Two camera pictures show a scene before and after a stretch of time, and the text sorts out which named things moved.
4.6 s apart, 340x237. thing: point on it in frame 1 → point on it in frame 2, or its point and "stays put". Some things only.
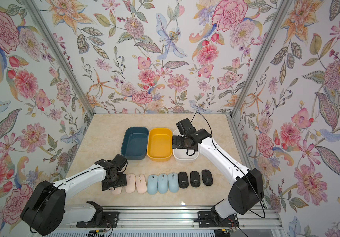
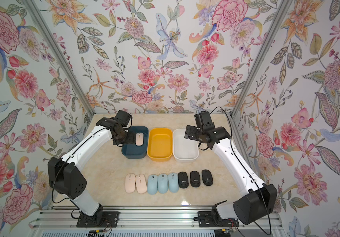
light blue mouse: x=152 y=184 stays put
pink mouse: x=141 y=183 stays put
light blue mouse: x=163 y=183 stays put
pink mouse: x=130 y=187 stays put
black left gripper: x=123 y=181 → x=131 y=138
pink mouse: x=117 y=190 → x=139 y=138
